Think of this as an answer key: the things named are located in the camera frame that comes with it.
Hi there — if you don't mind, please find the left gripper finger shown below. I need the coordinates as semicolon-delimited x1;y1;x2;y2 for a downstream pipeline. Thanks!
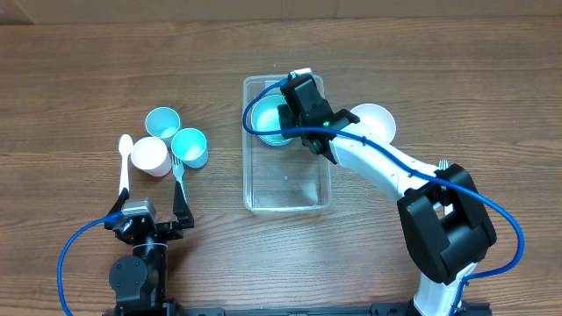
173;181;194;229
104;188;130;229

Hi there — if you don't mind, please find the light green bowl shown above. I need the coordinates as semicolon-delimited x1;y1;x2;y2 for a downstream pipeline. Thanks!
250;95;292;147

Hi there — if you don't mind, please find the pink cup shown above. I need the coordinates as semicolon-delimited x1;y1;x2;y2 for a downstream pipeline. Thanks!
131;137;171;177

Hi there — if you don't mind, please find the white bowl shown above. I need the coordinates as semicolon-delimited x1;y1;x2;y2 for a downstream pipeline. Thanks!
350;104;397;143

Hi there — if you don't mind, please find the blue cup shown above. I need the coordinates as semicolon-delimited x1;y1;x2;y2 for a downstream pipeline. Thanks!
171;128;209;169

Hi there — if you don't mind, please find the green cup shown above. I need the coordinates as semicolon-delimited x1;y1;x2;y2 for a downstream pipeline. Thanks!
145;107;182;147

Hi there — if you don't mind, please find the light blue fork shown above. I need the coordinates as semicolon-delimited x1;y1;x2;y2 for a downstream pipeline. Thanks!
438;160;454;216

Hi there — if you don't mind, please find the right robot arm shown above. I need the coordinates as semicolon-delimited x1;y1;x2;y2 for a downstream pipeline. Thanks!
278;102;497;315

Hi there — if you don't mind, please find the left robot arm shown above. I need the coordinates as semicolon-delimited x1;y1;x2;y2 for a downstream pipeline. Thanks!
104;182;194;316

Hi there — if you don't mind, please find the clear plastic container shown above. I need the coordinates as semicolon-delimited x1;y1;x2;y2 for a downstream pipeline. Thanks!
241;73;333;216

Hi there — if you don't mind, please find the green fork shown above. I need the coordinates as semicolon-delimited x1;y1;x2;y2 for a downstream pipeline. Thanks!
171;154;188;203

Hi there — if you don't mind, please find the white spoon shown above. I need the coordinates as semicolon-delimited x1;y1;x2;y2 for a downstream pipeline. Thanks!
118;134;133;193

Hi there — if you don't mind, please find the left blue cable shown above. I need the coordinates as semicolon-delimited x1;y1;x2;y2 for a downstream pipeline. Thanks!
56;211;124;316

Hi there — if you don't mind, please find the blue cable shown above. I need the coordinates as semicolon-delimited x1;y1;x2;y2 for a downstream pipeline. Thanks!
56;211;124;316
241;78;526;316

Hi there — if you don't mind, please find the right blue cable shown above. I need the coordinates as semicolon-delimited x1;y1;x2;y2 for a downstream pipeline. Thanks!
241;78;526;316

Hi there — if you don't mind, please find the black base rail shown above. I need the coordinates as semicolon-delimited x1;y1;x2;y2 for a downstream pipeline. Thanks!
103;300;493;316

